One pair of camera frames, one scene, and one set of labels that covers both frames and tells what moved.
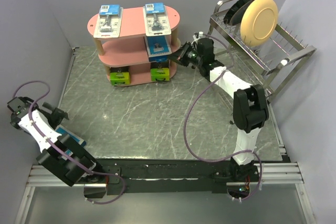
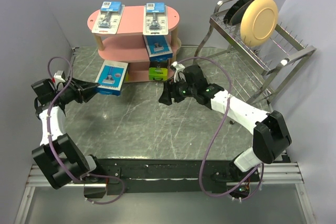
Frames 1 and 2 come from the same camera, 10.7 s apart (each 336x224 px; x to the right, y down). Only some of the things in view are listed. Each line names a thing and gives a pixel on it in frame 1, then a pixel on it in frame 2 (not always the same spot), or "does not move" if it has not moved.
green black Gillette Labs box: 160,71 does not move
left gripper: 56,116 to 83,91
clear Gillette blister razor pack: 155,19 does not move
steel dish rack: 263,64 does not move
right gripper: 188,47 to 169,92
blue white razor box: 63,131 to 111,77
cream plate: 259,20 does not move
